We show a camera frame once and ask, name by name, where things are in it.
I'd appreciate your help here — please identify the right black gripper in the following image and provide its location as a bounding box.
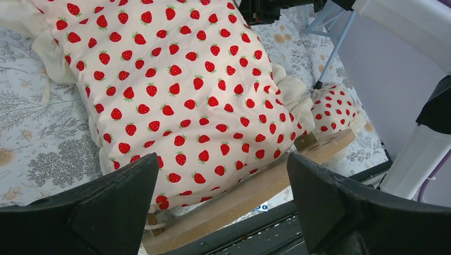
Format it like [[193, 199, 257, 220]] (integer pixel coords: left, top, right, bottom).
[[238, 0, 327, 26]]

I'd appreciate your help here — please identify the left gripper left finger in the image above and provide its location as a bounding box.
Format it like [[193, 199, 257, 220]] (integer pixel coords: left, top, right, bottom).
[[1, 153, 159, 254]]

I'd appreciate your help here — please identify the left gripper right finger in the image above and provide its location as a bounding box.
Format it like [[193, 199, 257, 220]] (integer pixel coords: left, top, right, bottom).
[[287, 153, 450, 254]]

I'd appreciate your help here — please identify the wooden pet bed frame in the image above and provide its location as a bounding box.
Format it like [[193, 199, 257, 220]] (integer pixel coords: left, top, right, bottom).
[[139, 129, 355, 254]]

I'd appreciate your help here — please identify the large strawberry print cushion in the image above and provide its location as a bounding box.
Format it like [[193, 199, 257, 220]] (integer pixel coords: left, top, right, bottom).
[[1, 1, 312, 210]]

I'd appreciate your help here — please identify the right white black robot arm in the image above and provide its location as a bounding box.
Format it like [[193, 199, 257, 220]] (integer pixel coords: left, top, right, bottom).
[[253, 2, 443, 176]]

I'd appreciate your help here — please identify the blue toy brick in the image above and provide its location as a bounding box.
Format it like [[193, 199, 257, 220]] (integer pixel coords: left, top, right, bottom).
[[254, 201, 269, 212]]

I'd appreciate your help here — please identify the floral table mat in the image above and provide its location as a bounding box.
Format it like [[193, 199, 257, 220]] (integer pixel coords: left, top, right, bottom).
[[0, 3, 390, 226]]

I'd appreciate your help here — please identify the small strawberry print pillow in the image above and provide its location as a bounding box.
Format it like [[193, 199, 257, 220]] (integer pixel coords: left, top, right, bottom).
[[311, 83, 366, 138]]

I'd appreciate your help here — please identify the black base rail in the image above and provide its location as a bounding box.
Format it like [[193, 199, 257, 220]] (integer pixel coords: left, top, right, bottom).
[[162, 160, 394, 255]]

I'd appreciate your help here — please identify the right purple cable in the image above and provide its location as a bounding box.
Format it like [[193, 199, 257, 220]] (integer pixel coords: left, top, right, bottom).
[[417, 148, 451, 204]]

